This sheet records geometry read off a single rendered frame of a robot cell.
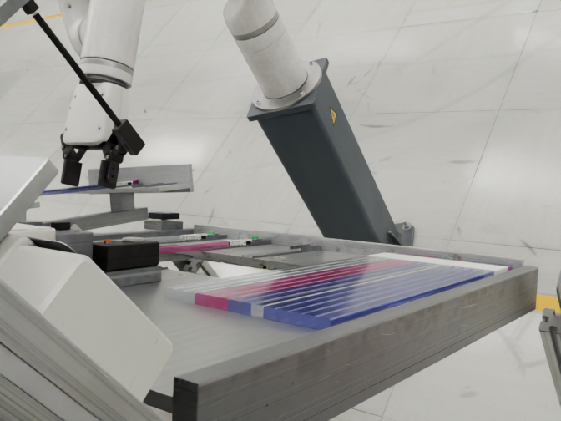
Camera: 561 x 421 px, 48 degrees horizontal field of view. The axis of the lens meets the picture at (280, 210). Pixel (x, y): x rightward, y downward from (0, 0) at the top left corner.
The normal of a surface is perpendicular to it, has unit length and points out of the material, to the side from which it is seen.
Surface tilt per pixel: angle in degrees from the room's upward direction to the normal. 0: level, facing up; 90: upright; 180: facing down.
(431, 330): 90
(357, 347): 90
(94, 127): 32
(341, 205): 90
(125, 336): 90
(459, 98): 0
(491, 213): 0
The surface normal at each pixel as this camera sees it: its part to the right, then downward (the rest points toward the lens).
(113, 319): 0.81, 0.07
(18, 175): -0.40, -0.66
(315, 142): -0.22, 0.74
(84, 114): -0.58, -0.15
